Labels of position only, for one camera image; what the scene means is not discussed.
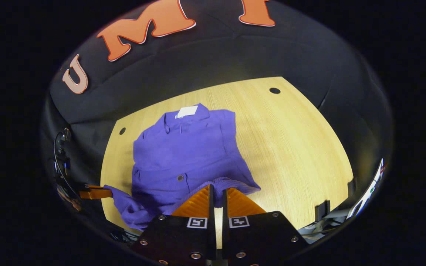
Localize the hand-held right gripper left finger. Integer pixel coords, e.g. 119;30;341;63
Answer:
131;184;218;266

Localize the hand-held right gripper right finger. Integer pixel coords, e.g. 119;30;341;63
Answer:
222;187;310;266

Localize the purple button shirt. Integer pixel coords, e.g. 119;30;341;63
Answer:
104;103;262;232

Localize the black backdrop cloth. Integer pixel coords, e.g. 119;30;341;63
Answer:
39;0;395;207

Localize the black cable bundle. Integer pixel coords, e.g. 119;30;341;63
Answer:
108;227;142;244

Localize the grey cable bundle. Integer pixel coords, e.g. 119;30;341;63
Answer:
297;208;351;243

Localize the black bracket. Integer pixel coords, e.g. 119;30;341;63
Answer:
314;200;331;223

